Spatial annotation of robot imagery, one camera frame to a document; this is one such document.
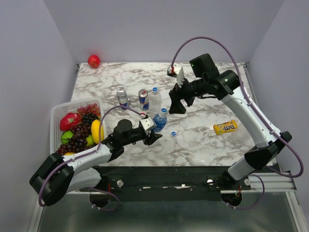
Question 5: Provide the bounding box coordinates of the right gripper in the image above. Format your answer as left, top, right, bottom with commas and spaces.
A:
168, 73, 207, 115

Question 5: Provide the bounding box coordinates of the blue labelled plastic bottle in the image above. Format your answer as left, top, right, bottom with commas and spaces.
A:
153, 111, 167, 133

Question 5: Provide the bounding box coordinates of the clear unlabelled plastic bottle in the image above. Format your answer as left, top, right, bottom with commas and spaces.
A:
149, 90, 161, 117

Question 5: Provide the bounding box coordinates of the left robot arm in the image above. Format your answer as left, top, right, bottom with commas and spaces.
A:
29, 118, 162, 207

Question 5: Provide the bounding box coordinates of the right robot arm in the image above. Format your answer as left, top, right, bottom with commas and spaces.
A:
167, 54, 292, 189

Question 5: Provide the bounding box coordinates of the upright energy drink can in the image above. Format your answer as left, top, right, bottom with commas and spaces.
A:
139, 89, 149, 110

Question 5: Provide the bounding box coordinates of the upside-down energy drink can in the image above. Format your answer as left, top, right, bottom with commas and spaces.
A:
116, 89, 129, 110

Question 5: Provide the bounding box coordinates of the yellow candy bag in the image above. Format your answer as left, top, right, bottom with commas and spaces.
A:
213, 120, 238, 135

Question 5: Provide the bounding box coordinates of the yellow mango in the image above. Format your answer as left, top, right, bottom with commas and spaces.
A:
91, 119, 104, 144

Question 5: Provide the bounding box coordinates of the green lime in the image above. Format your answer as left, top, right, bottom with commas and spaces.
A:
86, 134, 95, 147

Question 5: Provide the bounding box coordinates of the red grape bunch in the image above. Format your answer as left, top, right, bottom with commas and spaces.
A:
77, 103, 101, 117

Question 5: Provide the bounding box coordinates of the black grape bunch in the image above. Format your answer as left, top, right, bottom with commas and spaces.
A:
82, 113, 98, 125

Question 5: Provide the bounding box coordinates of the dark purple grape bunch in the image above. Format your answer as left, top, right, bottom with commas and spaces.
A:
56, 123, 94, 155

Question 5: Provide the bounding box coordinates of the red dragon fruit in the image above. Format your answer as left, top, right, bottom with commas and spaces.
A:
59, 112, 82, 131

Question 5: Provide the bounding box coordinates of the green fruit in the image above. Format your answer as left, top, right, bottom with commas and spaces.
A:
61, 130, 74, 144

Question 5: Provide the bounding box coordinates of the red apple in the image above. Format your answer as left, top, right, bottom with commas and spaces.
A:
87, 55, 100, 69

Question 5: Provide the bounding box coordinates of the white fruit basket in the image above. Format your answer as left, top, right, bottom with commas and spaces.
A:
50, 97, 105, 154

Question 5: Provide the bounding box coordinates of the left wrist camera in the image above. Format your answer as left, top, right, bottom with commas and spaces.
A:
140, 115, 156, 131

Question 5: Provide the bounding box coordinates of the black mounting rail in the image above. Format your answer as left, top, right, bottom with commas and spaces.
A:
72, 165, 252, 203

